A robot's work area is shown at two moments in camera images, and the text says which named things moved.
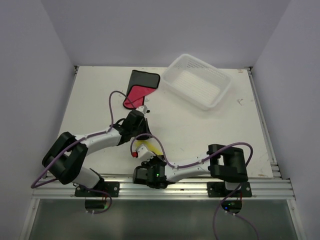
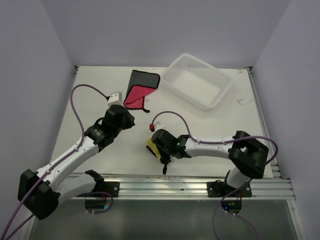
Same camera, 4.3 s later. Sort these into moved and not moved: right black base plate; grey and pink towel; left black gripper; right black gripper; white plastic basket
Moved: right black gripper; left black gripper
Not moved: right black base plate; grey and pink towel; white plastic basket
